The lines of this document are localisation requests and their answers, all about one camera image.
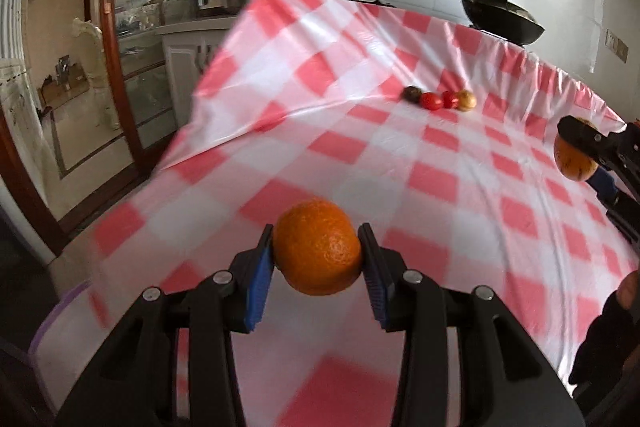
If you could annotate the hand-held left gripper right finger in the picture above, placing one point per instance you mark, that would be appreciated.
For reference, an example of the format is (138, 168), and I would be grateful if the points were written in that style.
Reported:
(377, 287)

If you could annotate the wooden glass door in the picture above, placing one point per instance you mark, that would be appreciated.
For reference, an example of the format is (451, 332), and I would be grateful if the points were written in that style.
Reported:
(112, 57)

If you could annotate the red tomato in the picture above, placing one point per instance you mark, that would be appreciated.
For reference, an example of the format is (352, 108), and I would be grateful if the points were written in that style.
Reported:
(450, 99)
(431, 101)

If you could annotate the dark brown water chestnut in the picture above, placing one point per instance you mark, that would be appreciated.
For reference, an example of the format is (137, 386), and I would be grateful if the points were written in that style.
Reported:
(411, 94)

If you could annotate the person's right hand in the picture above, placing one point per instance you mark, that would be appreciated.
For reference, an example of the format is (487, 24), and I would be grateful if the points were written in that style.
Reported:
(600, 347)

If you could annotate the white cabinet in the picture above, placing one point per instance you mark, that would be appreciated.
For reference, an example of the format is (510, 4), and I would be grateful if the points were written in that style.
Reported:
(180, 57)

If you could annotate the red white checked tablecloth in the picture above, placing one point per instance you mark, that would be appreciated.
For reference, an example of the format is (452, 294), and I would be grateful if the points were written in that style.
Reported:
(350, 132)

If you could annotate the brown cardboard boxes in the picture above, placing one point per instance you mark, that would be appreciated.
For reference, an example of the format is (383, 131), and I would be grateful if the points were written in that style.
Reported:
(62, 77)

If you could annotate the black wok with lid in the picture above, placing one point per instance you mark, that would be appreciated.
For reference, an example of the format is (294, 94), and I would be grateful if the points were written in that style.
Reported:
(505, 17)

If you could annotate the white purple-edged cardboard box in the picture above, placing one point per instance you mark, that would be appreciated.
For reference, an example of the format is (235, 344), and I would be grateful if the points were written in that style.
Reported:
(60, 347)

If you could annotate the wooden door frame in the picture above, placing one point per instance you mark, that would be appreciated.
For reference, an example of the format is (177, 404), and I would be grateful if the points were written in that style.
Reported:
(30, 197)

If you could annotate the white carved chair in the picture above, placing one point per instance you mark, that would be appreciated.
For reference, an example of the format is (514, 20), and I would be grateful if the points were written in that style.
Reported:
(92, 57)

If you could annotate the yellow striped melon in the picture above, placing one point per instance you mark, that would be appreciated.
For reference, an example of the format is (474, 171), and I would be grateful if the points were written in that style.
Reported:
(570, 162)
(467, 101)

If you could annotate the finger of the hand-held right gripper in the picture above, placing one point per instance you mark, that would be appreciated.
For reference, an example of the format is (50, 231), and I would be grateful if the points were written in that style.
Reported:
(587, 139)
(602, 184)

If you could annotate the orange tangerine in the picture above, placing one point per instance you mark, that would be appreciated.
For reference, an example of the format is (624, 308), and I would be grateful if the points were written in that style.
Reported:
(317, 252)

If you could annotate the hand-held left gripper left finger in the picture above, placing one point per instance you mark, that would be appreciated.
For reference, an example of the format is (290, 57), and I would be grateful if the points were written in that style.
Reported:
(257, 277)

